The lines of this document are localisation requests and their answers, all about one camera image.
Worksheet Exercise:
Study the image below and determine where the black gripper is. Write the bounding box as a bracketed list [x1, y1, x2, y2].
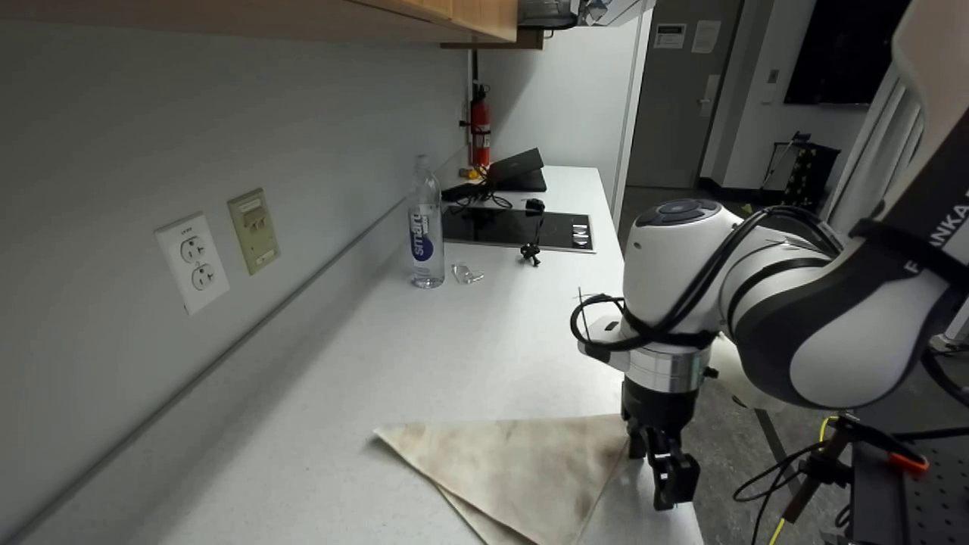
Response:
[619, 378, 703, 514]

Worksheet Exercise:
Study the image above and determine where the stained beige cloth towel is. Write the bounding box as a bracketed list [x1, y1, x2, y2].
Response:
[368, 413, 635, 545]

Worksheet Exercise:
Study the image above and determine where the black breadboard table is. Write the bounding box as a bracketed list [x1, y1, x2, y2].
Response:
[848, 405, 969, 545]

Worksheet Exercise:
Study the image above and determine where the clear plastic water bottle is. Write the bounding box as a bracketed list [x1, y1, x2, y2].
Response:
[407, 151, 449, 294]

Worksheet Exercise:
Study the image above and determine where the black angled stand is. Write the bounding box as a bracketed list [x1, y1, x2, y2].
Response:
[439, 144, 548, 205]

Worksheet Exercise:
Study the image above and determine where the grey door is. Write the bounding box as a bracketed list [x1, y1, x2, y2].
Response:
[628, 0, 744, 199]

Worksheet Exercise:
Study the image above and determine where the white curtain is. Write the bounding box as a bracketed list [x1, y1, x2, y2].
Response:
[828, 59, 932, 235]

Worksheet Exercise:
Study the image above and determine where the red fire extinguisher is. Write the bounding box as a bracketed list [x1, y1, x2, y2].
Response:
[460, 83, 495, 177]

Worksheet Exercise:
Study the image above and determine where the white paper sign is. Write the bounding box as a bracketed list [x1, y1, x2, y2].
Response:
[690, 19, 724, 59]
[652, 22, 690, 54]

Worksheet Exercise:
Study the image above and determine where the wooden upper cabinet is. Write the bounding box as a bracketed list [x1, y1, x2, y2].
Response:
[342, 0, 545, 53]

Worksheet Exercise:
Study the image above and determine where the yellow cable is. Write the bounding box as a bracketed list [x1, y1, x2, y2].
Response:
[762, 413, 841, 545]

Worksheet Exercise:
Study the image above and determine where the small black clamp mount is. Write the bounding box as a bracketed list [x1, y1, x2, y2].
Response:
[516, 235, 545, 274]

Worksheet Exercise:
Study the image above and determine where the orange-handled black clamp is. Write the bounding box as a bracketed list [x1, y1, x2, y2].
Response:
[782, 410, 935, 528]

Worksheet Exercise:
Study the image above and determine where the black wire rack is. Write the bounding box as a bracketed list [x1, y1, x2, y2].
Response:
[759, 130, 841, 217]

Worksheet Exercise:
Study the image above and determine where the black wall screen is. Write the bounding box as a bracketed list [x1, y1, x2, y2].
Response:
[784, 0, 912, 105]

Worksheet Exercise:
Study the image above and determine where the beige wall switch plate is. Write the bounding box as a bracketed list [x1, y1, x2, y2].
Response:
[223, 187, 284, 278]

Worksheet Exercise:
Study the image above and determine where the white wall outlet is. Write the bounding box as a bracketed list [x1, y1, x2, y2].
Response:
[155, 213, 232, 318]

